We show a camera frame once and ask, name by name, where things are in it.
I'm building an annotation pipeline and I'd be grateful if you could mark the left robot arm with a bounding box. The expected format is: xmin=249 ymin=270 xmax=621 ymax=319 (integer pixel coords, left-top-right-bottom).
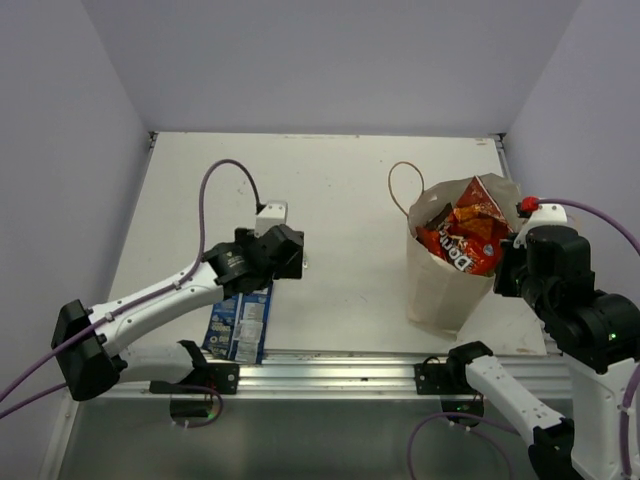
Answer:
xmin=51 ymin=224 xmax=304 ymax=401

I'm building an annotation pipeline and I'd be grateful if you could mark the aluminium table frame rail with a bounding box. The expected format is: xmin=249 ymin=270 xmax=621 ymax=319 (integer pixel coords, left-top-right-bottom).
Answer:
xmin=38 ymin=131 xmax=616 ymax=480

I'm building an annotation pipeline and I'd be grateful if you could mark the red Doritos chip bag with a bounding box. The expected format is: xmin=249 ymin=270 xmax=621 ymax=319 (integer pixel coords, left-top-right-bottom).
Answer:
xmin=416 ymin=176 xmax=512 ymax=277

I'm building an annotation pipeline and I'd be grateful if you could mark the white paper bag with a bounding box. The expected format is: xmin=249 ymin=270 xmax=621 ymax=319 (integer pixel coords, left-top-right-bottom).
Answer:
xmin=387 ymin=173 xmax=522 ymax=335

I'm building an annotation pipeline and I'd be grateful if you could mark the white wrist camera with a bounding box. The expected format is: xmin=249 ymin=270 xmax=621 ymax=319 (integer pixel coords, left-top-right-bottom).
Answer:
xmin=254 ymin=201 xmax=288 ymax=237
xmin=516 ymin=197 xmax=568 ymax=239

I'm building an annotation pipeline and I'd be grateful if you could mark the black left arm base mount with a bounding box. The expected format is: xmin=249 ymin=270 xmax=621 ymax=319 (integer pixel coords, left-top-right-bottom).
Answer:
xmin=149 ymin=362 xmax=240 ymax=395

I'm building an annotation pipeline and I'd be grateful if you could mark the blue cookie packet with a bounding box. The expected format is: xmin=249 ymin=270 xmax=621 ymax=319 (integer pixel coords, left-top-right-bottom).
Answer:
xmin=202 ymin=286 xmax=273 ymax=365

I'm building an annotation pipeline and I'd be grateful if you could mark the brown Kettle chips bag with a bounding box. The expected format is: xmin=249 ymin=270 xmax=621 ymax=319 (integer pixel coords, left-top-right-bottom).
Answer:
xmin=425 ymin=203 xmax=453 ymax=231

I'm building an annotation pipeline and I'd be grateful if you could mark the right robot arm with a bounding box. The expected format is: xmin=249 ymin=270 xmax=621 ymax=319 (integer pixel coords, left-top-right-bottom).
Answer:
xmin=445 ymin=225 xmax=639 ymax=479

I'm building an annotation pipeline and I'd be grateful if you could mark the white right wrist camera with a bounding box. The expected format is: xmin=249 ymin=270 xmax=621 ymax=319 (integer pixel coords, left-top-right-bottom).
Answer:
xmin=516 ymin=197 xmax=568 ymax=239

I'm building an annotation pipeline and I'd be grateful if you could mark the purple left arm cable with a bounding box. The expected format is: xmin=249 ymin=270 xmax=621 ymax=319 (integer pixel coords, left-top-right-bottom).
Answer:
xmin=0 ymin=158 xmax=266 ymax=431

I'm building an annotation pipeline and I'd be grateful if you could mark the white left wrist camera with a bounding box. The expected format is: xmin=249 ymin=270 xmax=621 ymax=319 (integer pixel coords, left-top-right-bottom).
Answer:
xmin=254 ymin=201 xmax=288 ymax=237

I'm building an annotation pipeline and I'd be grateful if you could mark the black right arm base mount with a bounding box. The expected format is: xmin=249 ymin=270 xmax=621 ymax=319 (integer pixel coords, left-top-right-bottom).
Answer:
xmin=413 ymin=356 xmax=477 ymax=396

